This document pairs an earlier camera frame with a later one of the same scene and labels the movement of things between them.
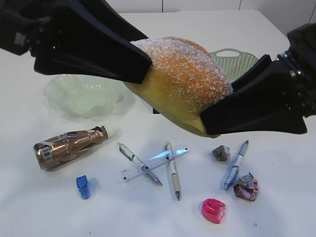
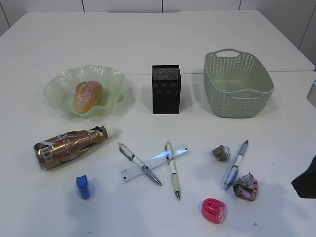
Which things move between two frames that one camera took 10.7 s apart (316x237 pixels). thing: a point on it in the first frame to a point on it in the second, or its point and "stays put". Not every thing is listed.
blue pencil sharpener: x=83 y=187 stays put
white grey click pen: x=139 y=162 stays put
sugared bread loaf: x=184 y=81 to x=88 y=95
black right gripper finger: x=91 y=37 to x=305 y=184
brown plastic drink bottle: x=59 y=148 stays put
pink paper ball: x=246 y=187 stays put
